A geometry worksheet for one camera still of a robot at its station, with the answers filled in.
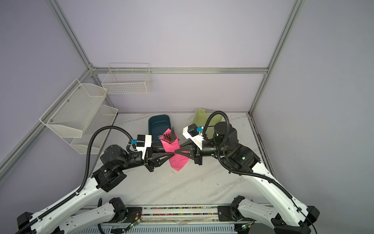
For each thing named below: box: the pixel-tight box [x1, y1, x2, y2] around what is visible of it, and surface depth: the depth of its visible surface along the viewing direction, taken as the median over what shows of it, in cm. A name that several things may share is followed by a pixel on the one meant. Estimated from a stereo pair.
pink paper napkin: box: [159, 128, 190, 172], surface depth 54 cm
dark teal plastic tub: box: [148, 114, 172, 144], surface depth 113 cm
